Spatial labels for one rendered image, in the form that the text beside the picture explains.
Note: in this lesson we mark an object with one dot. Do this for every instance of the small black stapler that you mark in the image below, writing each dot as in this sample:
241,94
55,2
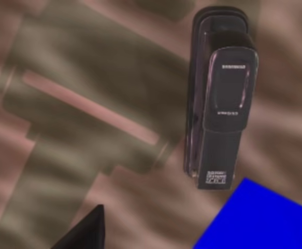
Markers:
222,109

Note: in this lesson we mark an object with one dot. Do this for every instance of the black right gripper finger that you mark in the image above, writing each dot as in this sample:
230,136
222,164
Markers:
88,230

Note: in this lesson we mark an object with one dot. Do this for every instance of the blue object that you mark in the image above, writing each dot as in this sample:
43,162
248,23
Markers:
259,220

